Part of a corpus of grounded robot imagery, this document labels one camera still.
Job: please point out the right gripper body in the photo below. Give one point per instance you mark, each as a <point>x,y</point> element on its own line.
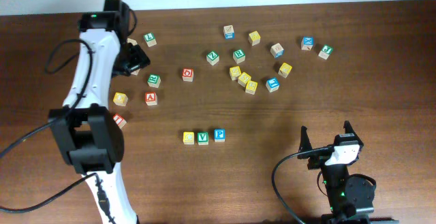
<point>320,158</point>

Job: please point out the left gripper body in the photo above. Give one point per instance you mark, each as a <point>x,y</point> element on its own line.
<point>135,58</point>

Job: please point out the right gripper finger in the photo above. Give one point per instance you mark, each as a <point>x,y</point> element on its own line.
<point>349,131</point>
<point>305,147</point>

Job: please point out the blue P block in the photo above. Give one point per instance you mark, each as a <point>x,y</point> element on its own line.
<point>219,135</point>

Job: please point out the yellow C block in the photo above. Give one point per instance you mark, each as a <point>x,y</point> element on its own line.
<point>188,137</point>

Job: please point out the green V block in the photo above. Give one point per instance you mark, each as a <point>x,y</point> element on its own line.
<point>203,138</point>

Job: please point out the green r block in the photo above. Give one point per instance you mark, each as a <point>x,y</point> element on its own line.
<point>154,81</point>
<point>239,56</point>

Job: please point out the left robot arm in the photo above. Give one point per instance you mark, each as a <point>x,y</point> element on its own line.
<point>83,128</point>

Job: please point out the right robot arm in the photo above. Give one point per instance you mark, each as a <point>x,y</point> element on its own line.
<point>350,196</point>

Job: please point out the yellow block upper left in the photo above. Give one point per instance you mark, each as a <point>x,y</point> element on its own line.
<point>136,72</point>

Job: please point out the plain wood yellow-side block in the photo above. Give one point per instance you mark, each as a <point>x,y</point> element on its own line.
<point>132,41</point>

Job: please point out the green L block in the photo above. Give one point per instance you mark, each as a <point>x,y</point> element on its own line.
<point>150,39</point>

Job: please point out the yellow block middle left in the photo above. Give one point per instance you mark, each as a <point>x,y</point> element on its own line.
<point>120,99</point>

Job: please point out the red A block lower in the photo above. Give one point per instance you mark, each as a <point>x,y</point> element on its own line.
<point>151,98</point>

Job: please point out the red O block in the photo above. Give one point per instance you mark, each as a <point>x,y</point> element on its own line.
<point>187,75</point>

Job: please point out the red I block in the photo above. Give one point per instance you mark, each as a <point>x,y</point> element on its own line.
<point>119,120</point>

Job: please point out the blue E block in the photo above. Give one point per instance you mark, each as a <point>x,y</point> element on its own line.
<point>272,84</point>

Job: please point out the yellow block right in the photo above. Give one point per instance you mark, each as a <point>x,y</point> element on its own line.
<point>285,70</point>

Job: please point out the green Z block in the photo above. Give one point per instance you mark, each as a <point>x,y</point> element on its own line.
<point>212,58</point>

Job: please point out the yellow block cluster lower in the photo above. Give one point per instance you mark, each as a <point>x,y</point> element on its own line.
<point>251,87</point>

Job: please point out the yellow block cluster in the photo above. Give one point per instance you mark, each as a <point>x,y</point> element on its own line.
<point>251,87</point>
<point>243,79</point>
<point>235,72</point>

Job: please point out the green J block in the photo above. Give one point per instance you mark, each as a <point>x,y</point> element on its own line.
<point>325,52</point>

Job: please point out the yellow block cluster middle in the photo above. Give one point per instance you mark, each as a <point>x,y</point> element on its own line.
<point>243,79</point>

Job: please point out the blue X block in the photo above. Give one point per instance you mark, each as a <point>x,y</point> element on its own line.
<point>307,43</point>

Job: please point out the wood block blue side right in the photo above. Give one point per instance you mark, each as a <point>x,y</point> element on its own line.
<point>277,50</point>

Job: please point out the wood block blue side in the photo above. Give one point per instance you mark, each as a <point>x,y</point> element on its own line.
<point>277,50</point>
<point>228,32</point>

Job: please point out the yellow block cluster left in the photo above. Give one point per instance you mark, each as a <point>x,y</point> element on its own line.
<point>235,72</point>

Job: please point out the yellow block top centre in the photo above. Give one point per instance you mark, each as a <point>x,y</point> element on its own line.
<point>254,38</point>

